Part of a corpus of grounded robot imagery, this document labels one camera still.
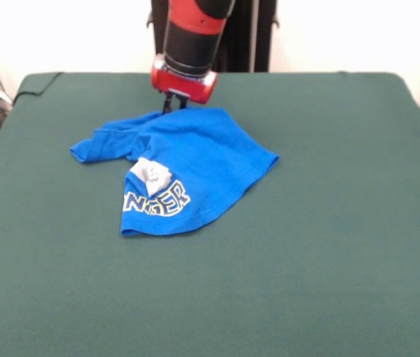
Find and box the dark green table cloth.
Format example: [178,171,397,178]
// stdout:
[0,71,420,357]

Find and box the blue printed shirt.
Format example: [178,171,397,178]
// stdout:
[69,106,281,239]

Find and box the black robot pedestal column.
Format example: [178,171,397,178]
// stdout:
[146,0,280,74]

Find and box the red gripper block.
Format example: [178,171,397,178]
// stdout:
[150,54,219,115]

